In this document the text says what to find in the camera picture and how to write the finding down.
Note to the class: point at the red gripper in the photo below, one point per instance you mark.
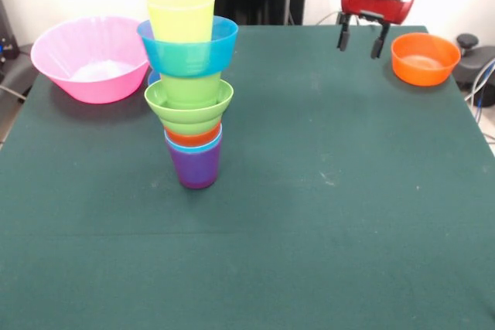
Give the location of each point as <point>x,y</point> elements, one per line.
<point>375,7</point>

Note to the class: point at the orange bowl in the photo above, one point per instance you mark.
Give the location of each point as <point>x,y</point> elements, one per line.
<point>423,75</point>

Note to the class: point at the blue bowl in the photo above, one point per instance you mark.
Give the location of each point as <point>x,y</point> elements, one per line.
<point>152,78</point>
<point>185,59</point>

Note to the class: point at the yellow-green cup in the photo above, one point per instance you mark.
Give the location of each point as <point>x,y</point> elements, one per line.
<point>181,21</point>

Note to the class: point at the green bowl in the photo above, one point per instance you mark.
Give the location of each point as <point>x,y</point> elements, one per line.
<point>189,117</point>

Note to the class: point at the orange cup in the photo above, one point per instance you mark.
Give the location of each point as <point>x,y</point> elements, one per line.
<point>189,138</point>

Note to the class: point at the blue cup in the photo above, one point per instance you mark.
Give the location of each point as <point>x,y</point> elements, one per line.
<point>193,148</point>

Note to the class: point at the purple cup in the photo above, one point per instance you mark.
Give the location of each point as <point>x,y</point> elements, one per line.
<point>195,167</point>

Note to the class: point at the black office chair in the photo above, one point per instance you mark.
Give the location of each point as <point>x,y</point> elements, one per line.
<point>475,63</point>

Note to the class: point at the dark green table cloth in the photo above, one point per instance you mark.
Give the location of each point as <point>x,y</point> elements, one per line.
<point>247,249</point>

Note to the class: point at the large pink bowl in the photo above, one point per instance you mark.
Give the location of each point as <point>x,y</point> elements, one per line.
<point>58,59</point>

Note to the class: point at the black device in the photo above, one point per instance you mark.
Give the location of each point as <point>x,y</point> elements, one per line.
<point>7,48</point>

